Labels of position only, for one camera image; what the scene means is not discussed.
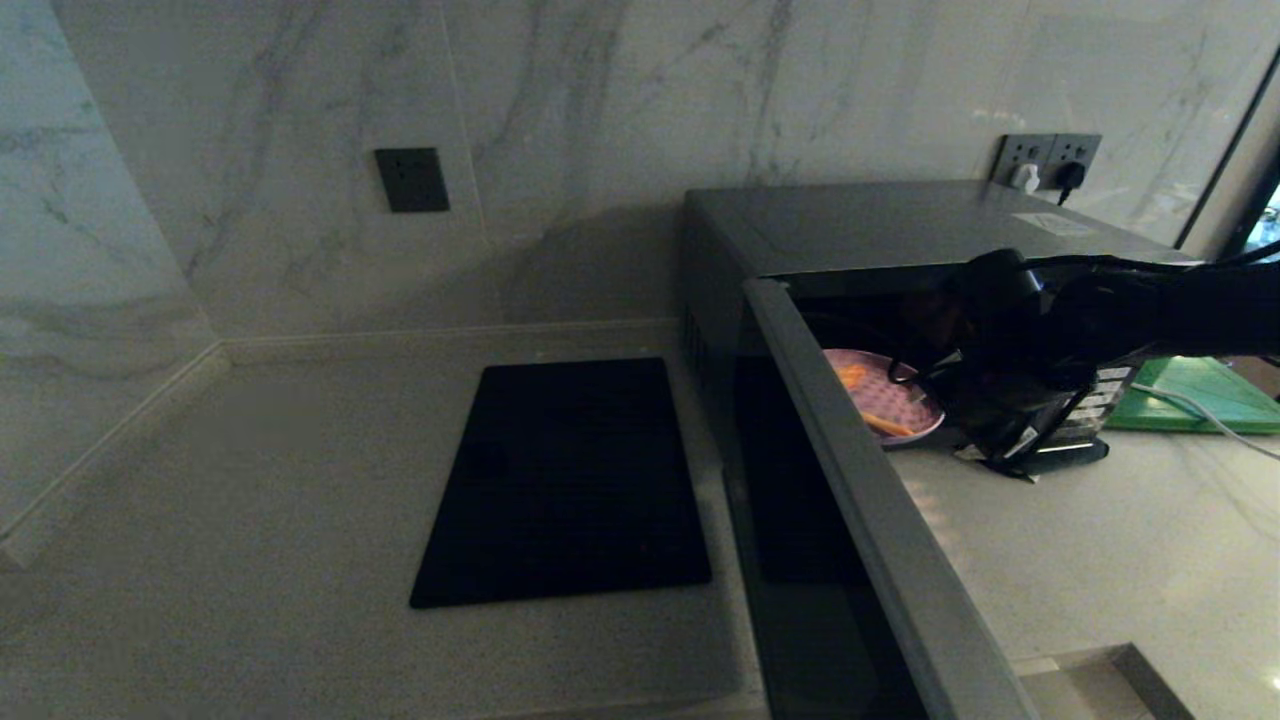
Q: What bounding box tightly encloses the purple plate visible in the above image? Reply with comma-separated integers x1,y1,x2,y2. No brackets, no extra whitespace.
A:
825,348,946,448

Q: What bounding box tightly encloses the silver black microwave oven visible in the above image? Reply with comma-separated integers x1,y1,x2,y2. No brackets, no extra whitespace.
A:
722,278,1041,720

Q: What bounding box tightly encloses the silver microwave oven body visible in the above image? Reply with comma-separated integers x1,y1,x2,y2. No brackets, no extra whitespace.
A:
683,180,1201,471

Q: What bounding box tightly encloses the dark rectangular pad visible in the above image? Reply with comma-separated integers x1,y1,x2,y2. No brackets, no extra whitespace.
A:
1030,438,1111,473

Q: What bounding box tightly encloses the green cutting board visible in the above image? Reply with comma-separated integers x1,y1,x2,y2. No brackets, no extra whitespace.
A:
1103,355,1280,436

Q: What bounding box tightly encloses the black induction cooktop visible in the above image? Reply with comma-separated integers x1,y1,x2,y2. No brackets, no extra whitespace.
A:
408,357,714,610

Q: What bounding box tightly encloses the white cable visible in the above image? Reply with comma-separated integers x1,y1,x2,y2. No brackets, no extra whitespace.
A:
1135,383,1280,463

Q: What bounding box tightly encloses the light grey wall socket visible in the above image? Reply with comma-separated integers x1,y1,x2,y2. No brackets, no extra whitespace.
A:
993,134,1056,189
1046,133,1103,191

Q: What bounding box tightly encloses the dark grey wall socket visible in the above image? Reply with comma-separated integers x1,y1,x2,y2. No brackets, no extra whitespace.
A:
375,147,451,213

